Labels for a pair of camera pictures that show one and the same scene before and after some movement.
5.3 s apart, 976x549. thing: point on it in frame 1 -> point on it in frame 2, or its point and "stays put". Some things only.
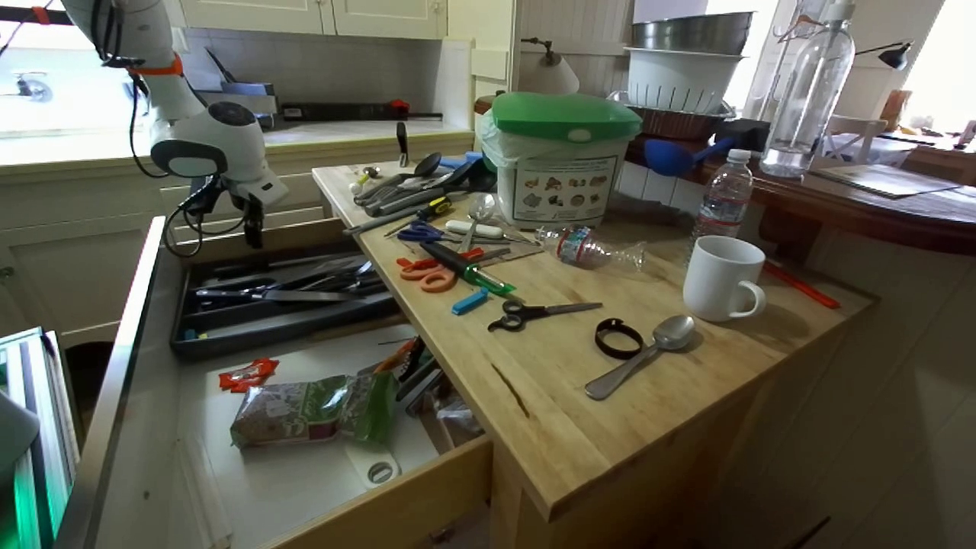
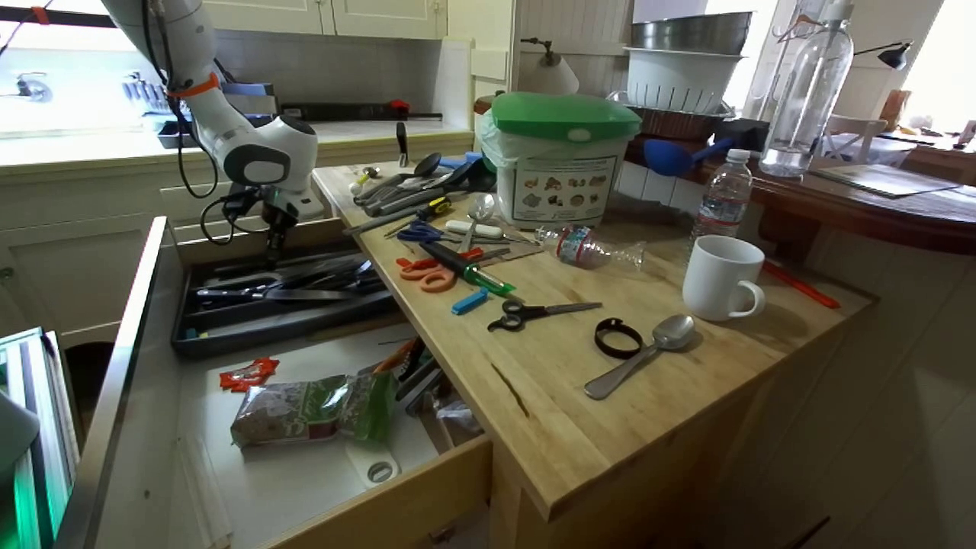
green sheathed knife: [467, 268] stays put
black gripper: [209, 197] -> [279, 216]
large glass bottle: [805, 83] stays put
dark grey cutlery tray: [262, 298] stays put
